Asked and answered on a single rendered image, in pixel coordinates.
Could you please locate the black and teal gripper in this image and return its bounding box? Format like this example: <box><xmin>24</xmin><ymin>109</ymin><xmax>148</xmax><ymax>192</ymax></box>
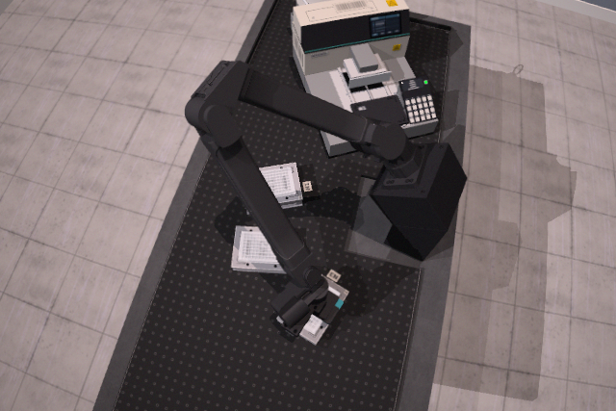
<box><xmin>313</xmin><ymin>291</ymin><xmax>344</xmax><ymax>324</ymax></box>

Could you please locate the white multi-well plate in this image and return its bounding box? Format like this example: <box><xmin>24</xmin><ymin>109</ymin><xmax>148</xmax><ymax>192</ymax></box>
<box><xmin>238</xmin><ymin>231</ymin><xmax>278</xmax><ymax>264</ymax></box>
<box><xmin>261</xmin><ymin>167</ymin><xmax>295</xmax><ymax>197</ymax></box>
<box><xmin>303</xmin><ymin>287</ymin><xmax>340</xmax><ymax>334</ymax></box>

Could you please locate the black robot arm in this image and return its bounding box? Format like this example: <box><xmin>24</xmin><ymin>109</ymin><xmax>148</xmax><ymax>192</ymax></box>
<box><xmin>185</xmin><ymin>61</ymin><xmax>429</xmax><ymax>337</ymax></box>

